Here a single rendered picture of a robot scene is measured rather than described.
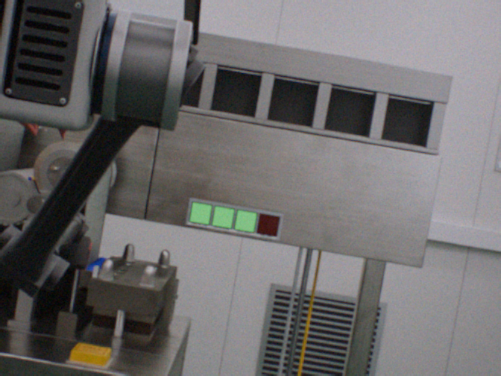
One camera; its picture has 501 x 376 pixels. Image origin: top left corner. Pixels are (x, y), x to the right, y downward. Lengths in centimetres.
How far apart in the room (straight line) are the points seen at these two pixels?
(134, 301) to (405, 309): 293
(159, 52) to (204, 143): 142
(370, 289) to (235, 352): 232
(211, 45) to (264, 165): 34
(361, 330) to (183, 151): 72
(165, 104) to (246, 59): 144
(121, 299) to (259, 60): 74
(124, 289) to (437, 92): 97
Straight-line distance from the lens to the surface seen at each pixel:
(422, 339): 486
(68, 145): 207
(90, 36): 92
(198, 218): 235
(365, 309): 256
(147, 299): 203
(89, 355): 183
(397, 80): 238
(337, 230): 236
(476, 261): 484
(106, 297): 204
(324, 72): 236
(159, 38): 95
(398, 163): 237
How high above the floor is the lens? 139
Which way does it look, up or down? 3 degrees down
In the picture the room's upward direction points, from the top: 10 degrees clockwise
